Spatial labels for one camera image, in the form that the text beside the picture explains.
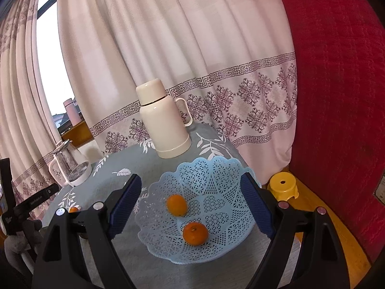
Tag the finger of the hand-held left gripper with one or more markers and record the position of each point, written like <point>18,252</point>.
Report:
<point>51,190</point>

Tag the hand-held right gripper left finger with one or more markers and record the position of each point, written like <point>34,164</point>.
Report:
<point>124,207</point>

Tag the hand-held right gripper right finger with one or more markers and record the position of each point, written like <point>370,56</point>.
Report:
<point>255,204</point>

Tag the orange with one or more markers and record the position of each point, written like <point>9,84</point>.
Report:
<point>177,205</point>
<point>73,209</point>
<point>195,234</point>

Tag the blue plastic lattice basket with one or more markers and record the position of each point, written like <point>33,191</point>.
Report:
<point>216,186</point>

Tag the person's left hand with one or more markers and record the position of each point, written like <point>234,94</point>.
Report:
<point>19,243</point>

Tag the glass kettle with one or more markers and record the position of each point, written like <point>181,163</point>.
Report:
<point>70,162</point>

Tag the yellow plastic stool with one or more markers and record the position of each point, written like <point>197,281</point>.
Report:
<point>288,186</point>

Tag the wooden windowsill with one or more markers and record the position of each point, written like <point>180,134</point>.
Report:
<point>79,132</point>

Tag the pink bottle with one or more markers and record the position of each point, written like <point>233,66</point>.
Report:
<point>72,111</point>

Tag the white patterned curtain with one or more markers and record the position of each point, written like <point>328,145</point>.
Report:
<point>180,36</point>
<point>18,96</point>

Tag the cream thermos flask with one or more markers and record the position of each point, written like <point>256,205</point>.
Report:
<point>162,120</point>

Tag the rectangular grey label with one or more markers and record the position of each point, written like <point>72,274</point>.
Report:
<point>379,189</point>

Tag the red quilted blanket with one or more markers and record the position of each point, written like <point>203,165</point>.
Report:
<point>331,96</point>

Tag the window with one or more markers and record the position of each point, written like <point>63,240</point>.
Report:
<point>51,51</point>

